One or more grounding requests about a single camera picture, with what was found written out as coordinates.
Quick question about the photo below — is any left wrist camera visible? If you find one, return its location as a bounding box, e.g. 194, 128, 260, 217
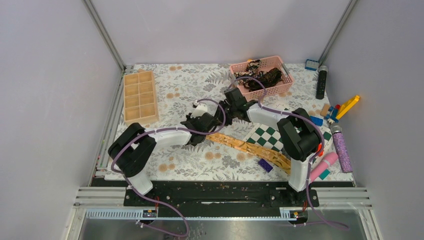
191, 103, 208, 118

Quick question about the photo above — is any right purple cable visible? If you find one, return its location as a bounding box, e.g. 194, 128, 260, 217
226, 76, 350, 231

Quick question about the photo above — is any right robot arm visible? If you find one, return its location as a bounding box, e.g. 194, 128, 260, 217
223, 88, 325, 206

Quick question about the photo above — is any blue white lego brick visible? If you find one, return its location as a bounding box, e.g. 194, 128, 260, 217
304, 59, 320, 71

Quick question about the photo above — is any teal small block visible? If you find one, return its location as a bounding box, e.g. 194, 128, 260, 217
318, 169, 331, 180

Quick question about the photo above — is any red lego brick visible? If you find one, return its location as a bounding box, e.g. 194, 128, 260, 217
316, 143, 324, 157

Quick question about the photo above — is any floral table cloth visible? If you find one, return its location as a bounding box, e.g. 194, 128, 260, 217
104, 63, 352, 182

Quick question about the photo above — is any purple glitter tube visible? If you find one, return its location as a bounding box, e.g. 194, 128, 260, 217
330, 123, 353, 173

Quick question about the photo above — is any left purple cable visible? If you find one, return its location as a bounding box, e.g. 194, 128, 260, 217
110, 98, 227, 238

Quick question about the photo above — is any colourful lego brick pile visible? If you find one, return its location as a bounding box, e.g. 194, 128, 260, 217
309, 104, 341, 127

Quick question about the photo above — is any black floral tie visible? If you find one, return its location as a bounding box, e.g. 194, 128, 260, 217
234, 60, 283, 92

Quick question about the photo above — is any green white chessboard mat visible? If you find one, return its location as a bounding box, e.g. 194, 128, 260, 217
243, 124, 333, 157

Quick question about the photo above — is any pink plastic basket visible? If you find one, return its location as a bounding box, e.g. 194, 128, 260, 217
229, 55, 294, 101

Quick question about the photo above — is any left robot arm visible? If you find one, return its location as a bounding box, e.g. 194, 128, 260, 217
108, 112, 225, 206

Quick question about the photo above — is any purple cable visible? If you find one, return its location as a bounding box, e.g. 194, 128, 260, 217
110, 98, 227, 238
226, 76, 350, 231

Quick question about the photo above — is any purple lego brick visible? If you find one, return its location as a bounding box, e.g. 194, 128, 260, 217
258, 159, 273, 173

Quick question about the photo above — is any yellow triangle toy block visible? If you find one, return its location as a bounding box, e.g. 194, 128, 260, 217
335, 95, 361, 120

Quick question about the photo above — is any yellow patterned tie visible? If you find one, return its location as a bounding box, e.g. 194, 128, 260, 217
206, 133, 291, 176

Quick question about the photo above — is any pink marker pen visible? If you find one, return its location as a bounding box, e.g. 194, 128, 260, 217
309, 152, 338, 183

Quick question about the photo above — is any wooden compartment tray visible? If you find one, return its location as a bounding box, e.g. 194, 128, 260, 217
123, 70, 159, 126

